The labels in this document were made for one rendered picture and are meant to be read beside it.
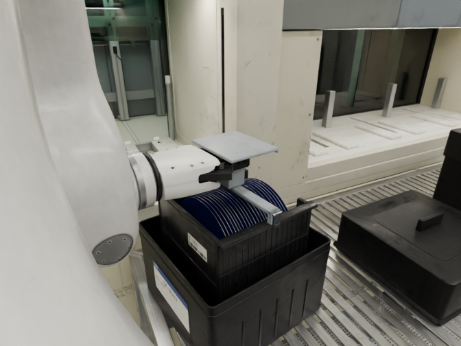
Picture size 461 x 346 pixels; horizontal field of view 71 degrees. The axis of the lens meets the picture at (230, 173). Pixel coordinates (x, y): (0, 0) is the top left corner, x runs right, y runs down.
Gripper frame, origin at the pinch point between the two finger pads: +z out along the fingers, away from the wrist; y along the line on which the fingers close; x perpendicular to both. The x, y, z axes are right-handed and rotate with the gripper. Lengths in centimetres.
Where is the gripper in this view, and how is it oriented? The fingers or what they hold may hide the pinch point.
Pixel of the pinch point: (231, 155)
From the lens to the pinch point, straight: 56.3
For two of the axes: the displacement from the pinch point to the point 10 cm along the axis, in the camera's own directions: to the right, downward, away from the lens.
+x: 0.0, -9.1, -4.2
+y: 5.9, 3.4, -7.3
